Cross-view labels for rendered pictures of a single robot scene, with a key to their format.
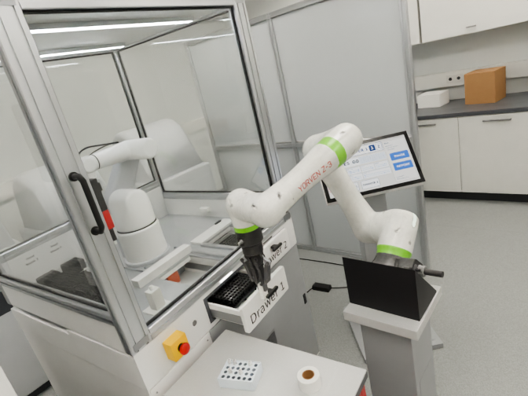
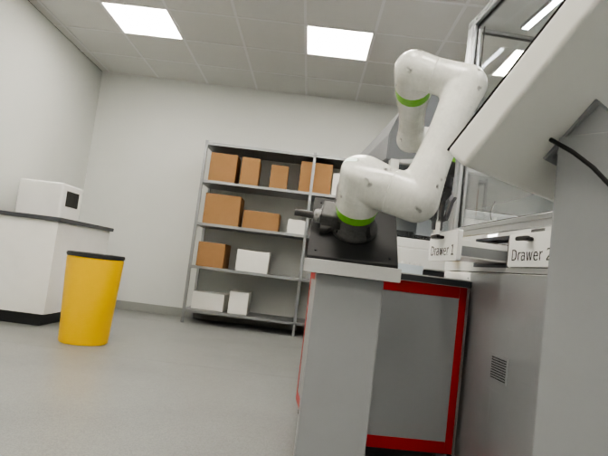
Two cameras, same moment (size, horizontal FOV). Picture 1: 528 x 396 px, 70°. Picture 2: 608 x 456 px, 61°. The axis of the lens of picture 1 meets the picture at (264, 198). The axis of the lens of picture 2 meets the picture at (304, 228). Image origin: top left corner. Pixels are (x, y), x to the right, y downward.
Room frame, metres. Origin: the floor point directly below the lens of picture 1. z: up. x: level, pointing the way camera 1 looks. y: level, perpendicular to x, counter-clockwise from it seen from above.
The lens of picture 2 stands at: (2.29, -1.59, 0.73)
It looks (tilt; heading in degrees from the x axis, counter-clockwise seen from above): 5 degrees up; 137
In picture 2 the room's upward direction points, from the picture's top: 7 degrees clockwise
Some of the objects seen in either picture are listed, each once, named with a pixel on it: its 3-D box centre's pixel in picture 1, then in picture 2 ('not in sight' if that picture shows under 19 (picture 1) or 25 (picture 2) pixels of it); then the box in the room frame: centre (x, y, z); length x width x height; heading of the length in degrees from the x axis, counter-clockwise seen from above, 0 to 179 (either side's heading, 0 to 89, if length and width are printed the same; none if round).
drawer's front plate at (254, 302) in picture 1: (265, 297); (444, 246); (1.25, 0.08, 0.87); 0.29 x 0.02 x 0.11; 142
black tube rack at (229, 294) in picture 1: (226, 290); not in sight; (1.37, 0.24, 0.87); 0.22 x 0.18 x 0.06; 52
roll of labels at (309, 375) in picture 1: (309, 379); not in sight; (0.90, -0.01, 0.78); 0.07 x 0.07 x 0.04
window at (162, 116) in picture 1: (192, 148); (515, 95); (1.40, 0.21, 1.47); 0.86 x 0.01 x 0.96; 142
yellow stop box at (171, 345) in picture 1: (177, 346); not in sight; (1.08, 0.41, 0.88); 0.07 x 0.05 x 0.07; 142
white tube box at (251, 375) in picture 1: (240, 374); (404, 269); (0.99, 0.21, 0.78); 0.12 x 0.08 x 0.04; 67
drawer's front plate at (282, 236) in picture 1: (272, 251); (533, 250); (1.60, 0.02, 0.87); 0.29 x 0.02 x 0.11; 142
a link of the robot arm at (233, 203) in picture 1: (243, 209); not in sight; (1.20, 0.08, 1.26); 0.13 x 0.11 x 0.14; 35
